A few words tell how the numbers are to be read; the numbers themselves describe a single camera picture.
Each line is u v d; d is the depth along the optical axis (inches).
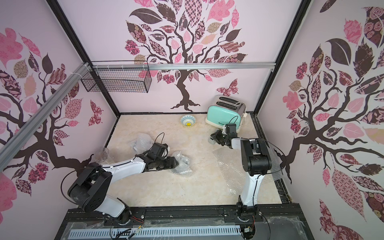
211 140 39.2
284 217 28.6
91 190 17.1
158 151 28.1
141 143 36.3
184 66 36.9
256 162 20.7
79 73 31.4
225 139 32.1
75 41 30.7
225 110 39.3
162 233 27.4
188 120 44.8
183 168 32.9
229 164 36.3
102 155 32.9
